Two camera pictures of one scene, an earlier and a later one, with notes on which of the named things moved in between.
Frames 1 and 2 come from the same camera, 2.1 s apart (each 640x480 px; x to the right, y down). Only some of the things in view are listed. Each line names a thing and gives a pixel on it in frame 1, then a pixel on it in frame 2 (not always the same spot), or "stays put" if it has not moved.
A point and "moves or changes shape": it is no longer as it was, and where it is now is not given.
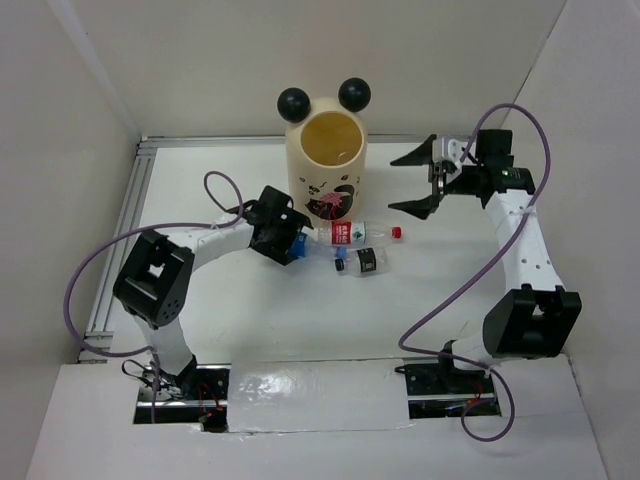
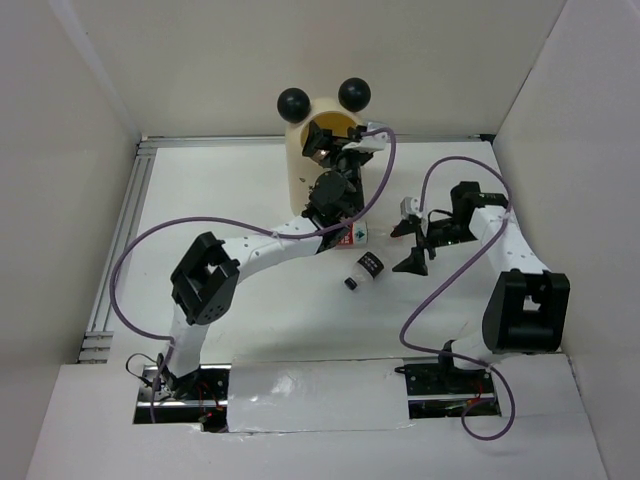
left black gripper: [294, 223] → [316, 141]
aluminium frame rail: [98, 341] stays put
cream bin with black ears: [326, 152] stays put
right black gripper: [419, 207] → [413, 263]
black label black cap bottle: [367, 262] moves or changes shape
